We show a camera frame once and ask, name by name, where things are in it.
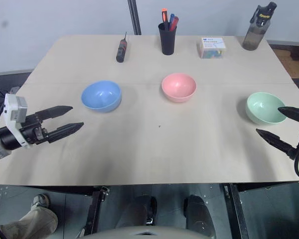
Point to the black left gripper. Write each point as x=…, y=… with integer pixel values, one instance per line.
x=31, y=130

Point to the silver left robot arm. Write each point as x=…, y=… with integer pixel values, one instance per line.
x=0, y=139

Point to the green plastic bowl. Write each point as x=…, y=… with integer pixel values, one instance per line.
x=262, y=109

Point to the blue plastic bowl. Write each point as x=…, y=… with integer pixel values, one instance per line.
x=101, y=97

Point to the person's grey sneaker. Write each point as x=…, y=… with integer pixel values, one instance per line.
x=40, y=201

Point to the black red screwdriver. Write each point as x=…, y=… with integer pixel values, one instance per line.
x=121, y=51

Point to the black table leg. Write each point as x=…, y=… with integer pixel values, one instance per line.
x=235, y=211
x=96, y=211

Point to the dark grey water bottle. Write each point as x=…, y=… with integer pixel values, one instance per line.
x=255, y=35

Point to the person's khaki trouser leg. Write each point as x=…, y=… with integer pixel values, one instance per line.
x=32, y=222

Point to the clear box with coloured contents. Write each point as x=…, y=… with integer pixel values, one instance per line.
x=212, y=48

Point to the pink red plastic bowl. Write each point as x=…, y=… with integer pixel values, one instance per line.
x=178, y=87

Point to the black pen cup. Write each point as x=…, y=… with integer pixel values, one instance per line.
x=167, y=41

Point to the grey rounded robot torso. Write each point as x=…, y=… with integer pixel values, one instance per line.
x=147, y=234

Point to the blue pen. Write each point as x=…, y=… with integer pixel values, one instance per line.
x=171, y=21

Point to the red pen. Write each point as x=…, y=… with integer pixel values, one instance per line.
x=174, y=23

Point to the black upright rail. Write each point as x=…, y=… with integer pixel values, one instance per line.
x=135, y=17

